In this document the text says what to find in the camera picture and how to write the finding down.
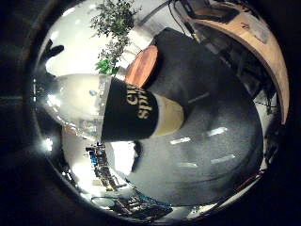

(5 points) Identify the white crumpled cloth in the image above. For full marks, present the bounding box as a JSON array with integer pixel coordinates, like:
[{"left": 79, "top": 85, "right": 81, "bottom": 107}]
[{"left": 109, "top": 140, "right": 143, "bottom": 177}]

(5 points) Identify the green potted plant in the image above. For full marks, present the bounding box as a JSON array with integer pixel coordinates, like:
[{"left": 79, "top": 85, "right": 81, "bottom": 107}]
[{"left": 89, "top": 0, "right": 142, "bottom": 76}]

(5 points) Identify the round brown wooden stool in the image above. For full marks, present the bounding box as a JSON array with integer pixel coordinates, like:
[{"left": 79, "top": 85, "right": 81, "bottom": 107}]
[{"left": 124, "top": 44, "right": 160, "bottom": 89}]

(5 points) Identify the curved light wooden desk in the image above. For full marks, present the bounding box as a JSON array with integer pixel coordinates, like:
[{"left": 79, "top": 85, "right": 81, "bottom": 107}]
[{"left": 187, "top": 3, "right": 291, "bottom": 125}]

